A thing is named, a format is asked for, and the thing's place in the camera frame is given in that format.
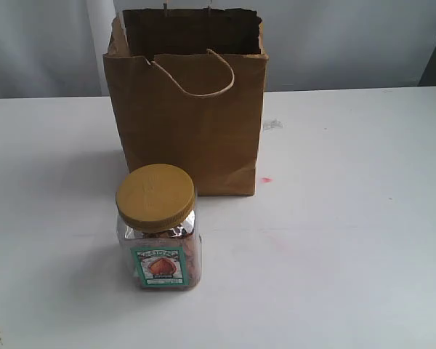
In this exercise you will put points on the clear jar with yellow lid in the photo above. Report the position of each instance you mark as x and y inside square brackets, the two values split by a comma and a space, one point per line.
[156, 227]

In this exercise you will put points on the brown paper bag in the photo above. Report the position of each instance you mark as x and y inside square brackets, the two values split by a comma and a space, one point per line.
[187, 89]

